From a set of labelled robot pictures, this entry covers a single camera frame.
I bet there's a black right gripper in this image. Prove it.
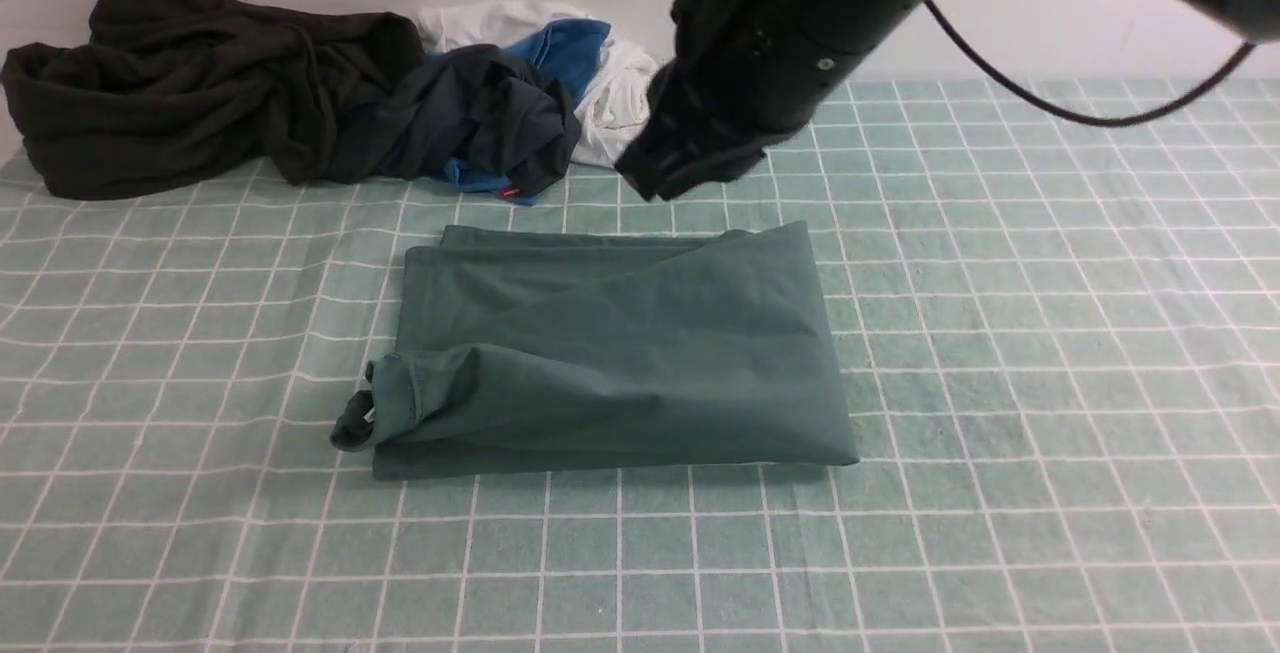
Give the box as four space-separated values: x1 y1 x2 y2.
612 0 861 204

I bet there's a green long-sleeved shirt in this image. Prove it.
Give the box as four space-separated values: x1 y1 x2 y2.
330 223 859 481

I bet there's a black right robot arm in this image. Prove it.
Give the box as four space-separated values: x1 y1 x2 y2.
614 0 1279 201

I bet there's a white crumpled garment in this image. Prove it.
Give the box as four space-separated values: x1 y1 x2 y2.
417 0 659 166

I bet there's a blue crumpled garment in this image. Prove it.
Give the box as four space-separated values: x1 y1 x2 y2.
438 18 611 206

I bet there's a dark grey crumpled garment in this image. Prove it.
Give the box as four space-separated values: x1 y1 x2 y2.
320 44 581 196

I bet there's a green checkered tablecloth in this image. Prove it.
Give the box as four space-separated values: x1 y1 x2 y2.
1 79 1279 652

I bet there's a dark olive crumpled garment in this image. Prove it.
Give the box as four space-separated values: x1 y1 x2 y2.
3 0 425 201

